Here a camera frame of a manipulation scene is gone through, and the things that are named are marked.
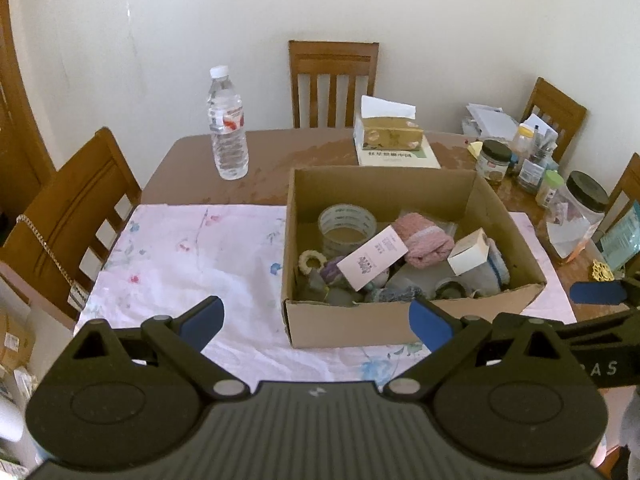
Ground gold ornament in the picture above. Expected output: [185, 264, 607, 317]
[590, 259, 626, 282]

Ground brown wooden chair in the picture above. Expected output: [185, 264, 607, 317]
[0, 127, 142, 322]
[520, 77, 588, 162]
[288, 40, 380, 129]
[602, 152, 640, 222]

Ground dark olive cloth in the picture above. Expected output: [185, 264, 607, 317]
[295, 272, 363, 306]

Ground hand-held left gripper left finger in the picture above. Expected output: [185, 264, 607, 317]
[37, 296, 246, 401]

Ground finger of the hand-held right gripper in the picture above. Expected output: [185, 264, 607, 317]
[549, 308, 640, 347]
[570, 279, 640, 308]

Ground brown cardboard box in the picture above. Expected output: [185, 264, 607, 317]
[280, 167, 548, 350]

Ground small jar with black lid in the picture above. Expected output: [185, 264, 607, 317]
[475, 140, 513, 184]

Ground pink knitted sock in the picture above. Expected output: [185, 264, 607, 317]
[391, 212, 456, 268]

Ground pink carton box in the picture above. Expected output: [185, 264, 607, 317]
[336, 226, 408, 292]

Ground clear plastic water bottle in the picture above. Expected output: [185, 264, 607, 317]
[207, 65, 250, 181]

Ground brown wooden desktop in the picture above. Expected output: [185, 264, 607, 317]
[141, 127, 640, 322]

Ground small bottle green lid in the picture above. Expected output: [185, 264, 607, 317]
[536, 170, 565, 208]

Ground gold chain with tag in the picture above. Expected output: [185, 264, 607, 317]
[16, 214, 88, 312]

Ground white knitted sock blue stripe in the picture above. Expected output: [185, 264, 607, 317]
[470, 239, 511, 295]

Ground brown wooden door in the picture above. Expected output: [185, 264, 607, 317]
[0, 10, 57, 221]

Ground green packet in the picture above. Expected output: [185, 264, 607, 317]
[599, 200, 640, 272]

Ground tissue box with white tissue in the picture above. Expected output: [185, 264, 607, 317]
[353, 95, 425, 152]

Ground stack of white papers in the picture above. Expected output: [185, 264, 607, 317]
[462, 104, 521, 141]

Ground green and white book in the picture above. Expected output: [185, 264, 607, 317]
[356, 137, 442, 169]

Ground bottle with yellow lid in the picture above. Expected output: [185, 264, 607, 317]
[510, 124, 535, 162]

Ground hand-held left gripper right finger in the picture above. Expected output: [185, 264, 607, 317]
[384, 300, 596, 402]

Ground pale floral tablecloth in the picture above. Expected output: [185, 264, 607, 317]
[74, 203, 578, 383]

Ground cream knitted ring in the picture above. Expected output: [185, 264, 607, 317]
[299, 252, 326, 276]

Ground grey knitted piece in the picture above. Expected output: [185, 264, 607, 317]
[365, 285, 423, 304]

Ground cream carton box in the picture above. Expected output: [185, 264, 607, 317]
[446, 227, 493, 275]

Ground purple knitted doll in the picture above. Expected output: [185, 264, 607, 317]
[320, 259, 347, 286]

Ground clear packing tape roll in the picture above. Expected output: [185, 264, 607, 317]
[317, 204, 377, 257]

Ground cardboard cartons on floor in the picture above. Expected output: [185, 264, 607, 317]
[0, 305, 37, 378]

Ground large clear jar black lid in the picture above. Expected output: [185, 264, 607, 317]
[546, 171, 610, 264]

